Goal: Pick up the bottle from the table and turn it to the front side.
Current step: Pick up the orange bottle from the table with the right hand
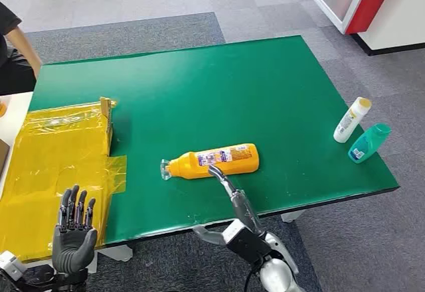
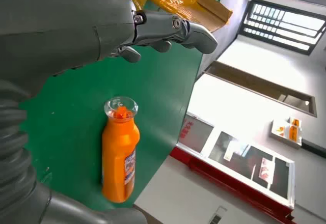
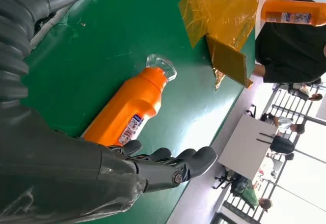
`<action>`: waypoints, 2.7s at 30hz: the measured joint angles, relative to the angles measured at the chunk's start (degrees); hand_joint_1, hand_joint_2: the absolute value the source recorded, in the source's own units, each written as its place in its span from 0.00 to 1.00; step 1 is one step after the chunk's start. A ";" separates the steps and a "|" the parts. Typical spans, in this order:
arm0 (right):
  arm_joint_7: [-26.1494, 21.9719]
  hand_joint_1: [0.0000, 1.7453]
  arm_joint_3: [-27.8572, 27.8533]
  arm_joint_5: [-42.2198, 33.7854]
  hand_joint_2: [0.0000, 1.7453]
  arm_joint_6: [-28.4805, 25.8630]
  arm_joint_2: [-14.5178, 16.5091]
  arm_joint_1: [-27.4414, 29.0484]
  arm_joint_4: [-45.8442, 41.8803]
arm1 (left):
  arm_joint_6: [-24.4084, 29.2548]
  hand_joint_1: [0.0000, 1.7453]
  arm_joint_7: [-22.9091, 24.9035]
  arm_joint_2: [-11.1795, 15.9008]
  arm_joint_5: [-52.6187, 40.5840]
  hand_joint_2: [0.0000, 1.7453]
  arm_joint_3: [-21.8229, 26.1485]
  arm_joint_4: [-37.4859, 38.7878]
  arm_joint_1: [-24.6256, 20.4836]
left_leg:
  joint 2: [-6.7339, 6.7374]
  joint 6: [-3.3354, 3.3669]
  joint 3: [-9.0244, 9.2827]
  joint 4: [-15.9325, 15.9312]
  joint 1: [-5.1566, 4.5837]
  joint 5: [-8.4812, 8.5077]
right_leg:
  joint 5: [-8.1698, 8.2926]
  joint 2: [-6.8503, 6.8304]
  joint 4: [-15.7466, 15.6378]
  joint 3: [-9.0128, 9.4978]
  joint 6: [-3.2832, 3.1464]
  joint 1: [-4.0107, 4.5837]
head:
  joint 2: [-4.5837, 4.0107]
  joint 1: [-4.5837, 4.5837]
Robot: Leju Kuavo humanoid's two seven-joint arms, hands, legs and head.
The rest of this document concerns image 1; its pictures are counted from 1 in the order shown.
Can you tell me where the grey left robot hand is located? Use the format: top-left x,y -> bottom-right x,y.
51,184 -> 99,276

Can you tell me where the person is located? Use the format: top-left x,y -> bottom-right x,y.
0,1 -> 42,96

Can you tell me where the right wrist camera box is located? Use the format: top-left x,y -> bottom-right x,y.
221,219 -> 273,265

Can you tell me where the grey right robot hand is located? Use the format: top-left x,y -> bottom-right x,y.
192,165 -> 265,247

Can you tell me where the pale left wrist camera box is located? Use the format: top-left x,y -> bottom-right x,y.
0,250 -> 26,282

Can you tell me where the green table mat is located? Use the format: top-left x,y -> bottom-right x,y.
29,35 -> 400,247

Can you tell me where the teal plastic bottle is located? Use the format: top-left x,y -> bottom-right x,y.
348,123 -> 393,165

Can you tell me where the white table foot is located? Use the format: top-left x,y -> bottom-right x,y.
87,244 -> 134,275
280,210 -> 305,224

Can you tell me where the cardboard box in yellow tape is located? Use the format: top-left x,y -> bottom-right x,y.
0,97 -> 128,263

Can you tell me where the brown cardboard piece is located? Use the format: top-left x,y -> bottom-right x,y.
0,139 -> 10,177

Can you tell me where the white bottle with yellow cap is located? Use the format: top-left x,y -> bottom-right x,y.
334,97 -> 372,144

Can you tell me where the orange detergent bottle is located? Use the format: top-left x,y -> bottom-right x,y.
160,143 -> 260,181

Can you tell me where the red and white cabinet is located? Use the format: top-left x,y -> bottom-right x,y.
310,0 -> 425,57

